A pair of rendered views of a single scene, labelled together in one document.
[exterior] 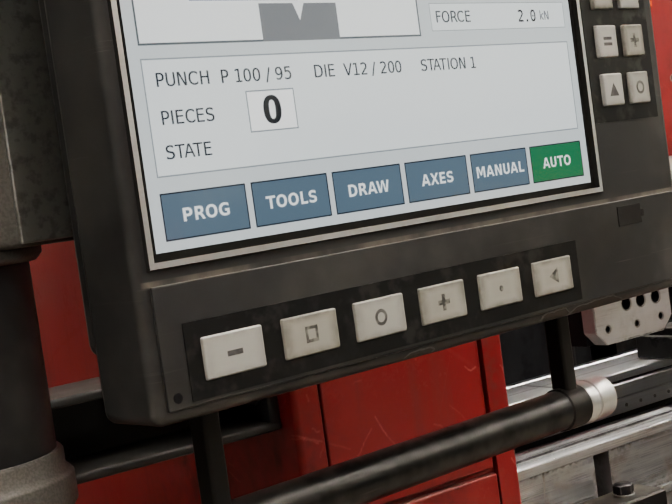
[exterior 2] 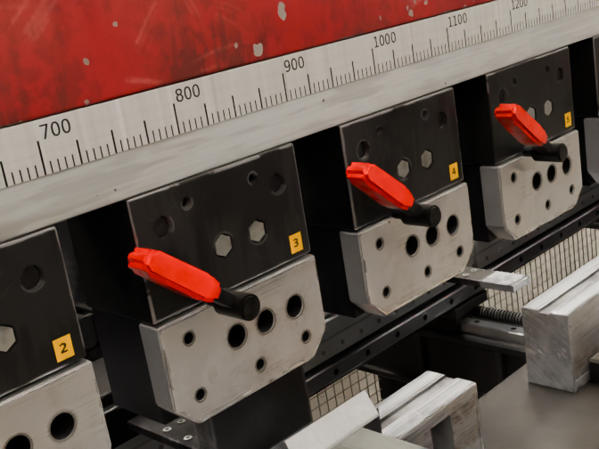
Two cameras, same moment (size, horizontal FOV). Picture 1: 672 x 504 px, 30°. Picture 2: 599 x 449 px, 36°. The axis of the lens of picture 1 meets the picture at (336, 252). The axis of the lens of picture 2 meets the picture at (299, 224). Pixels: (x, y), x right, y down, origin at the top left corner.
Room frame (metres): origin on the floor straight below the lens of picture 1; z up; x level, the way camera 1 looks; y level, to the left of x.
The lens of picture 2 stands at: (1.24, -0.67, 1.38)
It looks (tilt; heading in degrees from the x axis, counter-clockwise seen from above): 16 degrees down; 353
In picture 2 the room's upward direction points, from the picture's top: 9 degrees counter-clockwise
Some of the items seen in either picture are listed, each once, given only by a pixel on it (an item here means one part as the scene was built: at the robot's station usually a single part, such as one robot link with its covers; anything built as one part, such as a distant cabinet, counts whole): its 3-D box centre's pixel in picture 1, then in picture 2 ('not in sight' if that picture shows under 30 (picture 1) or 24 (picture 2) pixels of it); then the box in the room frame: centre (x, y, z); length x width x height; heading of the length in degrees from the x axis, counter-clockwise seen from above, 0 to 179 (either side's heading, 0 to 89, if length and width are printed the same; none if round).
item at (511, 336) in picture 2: not in sight; (395, 327); (2.57, -0.96, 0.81); 0.64 x 0.08 x 0.14; 36
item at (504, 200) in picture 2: not in sight; (503, 142); (2.13, -1.00, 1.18); 0.15 x 0.09 x 0.17; 126
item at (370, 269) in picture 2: not in sight; (377, 198); (2.01, -0.83, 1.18); 0.15 x 0.09 x 0.17; 126
